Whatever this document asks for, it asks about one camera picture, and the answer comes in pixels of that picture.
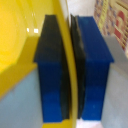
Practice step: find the gripper blue black-padded left finger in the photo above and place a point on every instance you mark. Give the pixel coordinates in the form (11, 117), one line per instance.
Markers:
(50, 76)

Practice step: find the gripper blue black-padded right finger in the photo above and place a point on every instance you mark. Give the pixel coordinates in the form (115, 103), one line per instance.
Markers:
(95, 80)

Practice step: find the yellow bowl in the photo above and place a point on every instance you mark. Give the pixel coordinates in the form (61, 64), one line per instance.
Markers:
(15, 36)

